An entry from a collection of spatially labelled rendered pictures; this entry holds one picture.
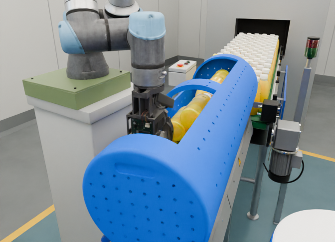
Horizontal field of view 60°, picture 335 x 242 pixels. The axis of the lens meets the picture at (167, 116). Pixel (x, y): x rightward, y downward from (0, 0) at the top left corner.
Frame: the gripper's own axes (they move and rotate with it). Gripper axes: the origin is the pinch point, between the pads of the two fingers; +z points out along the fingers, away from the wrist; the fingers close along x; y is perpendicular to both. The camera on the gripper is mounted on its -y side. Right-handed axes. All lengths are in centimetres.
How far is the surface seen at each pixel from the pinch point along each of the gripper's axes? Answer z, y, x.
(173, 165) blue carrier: -11.7, 19.4, 12.5
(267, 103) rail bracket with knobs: 10, -75, 25
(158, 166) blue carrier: -11.1, 19.8, 9.8
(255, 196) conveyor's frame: 91, -108, 26
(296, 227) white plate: 6.1, 6.7, 35.8
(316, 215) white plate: 6.1, 1.2, 40.1
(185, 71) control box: 2, -83, -18
